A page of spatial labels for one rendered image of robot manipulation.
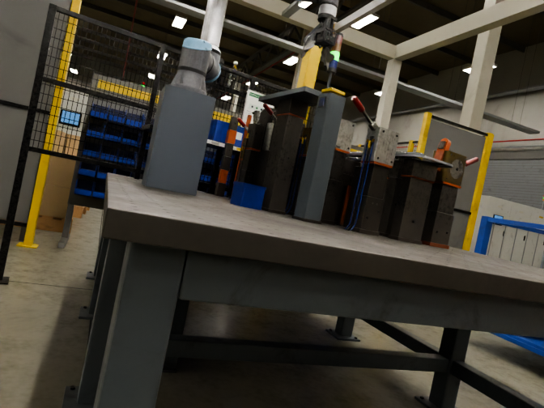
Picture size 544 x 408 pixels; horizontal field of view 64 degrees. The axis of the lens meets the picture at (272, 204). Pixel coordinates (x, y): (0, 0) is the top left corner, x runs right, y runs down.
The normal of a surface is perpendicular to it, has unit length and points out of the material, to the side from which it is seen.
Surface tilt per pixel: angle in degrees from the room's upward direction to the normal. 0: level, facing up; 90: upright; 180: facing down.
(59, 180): 90
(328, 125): 90
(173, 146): 90
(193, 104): 90
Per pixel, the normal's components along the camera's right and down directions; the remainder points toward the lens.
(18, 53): 0.36, 0.08
